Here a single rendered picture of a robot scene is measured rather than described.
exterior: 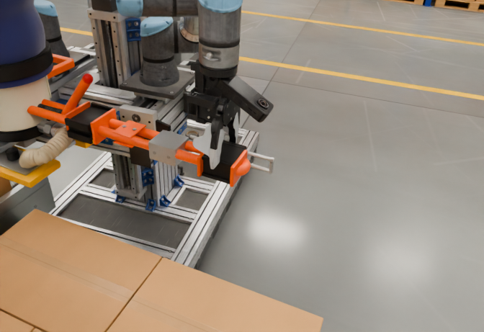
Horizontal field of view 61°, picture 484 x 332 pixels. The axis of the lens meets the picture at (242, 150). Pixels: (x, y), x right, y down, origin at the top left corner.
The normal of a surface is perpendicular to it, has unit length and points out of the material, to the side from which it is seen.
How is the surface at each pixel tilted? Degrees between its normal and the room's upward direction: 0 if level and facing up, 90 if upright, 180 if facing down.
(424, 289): 0
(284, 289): 0
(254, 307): 0
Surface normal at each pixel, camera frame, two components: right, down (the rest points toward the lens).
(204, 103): -0.40, 0.49
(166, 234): 0.05, -0.83
